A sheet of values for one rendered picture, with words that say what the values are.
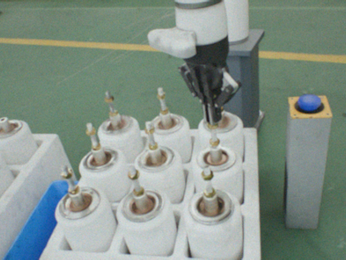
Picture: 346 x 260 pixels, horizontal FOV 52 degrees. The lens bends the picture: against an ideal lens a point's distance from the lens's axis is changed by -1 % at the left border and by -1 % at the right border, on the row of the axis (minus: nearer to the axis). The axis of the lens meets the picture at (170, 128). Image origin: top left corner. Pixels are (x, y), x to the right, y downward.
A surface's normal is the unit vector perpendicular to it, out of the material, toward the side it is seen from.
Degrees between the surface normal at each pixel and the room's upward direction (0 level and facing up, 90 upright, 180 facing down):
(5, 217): 90
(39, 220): 88
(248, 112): 90
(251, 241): 0
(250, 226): 0
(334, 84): 0
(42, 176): 90
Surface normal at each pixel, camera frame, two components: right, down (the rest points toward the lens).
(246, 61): 0.32, 0.51
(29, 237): 0.96, -0.04
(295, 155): -0.17, 0.60
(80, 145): -0.15, -0.80
